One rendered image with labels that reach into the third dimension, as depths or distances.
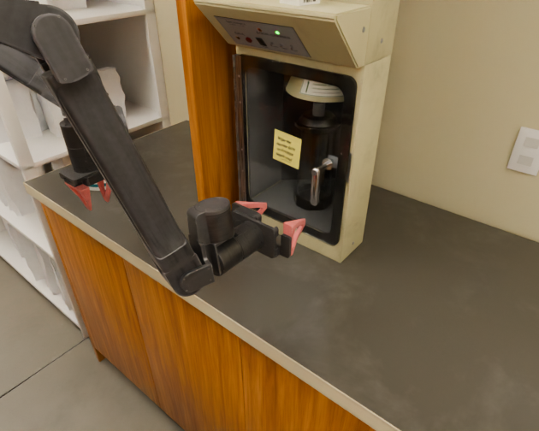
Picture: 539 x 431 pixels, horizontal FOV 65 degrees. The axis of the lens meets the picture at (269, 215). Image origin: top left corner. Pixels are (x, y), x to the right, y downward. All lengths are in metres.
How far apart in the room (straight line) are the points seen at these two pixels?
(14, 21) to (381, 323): 0.78
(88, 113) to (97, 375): 1.65
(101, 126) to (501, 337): 0.83
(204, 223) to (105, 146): 0.19
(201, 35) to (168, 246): 0.52
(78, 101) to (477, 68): 0.95
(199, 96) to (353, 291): 0.57
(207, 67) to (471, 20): 0.64
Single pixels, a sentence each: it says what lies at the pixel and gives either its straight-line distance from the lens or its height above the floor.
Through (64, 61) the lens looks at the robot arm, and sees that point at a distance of 0.53.
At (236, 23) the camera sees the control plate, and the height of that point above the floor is 1.47.
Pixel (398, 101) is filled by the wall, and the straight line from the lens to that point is 1.30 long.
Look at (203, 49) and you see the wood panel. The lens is 1.01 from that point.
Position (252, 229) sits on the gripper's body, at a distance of 0.75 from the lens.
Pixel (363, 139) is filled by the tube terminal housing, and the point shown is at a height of 1.25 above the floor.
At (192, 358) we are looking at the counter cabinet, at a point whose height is 0.62.
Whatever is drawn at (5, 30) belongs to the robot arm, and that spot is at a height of 1.53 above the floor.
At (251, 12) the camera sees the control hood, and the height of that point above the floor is 1.50.
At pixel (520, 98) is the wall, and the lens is 1.21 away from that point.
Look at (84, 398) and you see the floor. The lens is 2.06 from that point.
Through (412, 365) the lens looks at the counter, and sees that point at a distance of 0.88.
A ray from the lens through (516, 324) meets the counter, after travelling 1.03.
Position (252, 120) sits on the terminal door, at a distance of 1.01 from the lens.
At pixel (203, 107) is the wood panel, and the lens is 1.04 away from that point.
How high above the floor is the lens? 1.61
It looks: 34 degrees down
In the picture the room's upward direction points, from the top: straight up
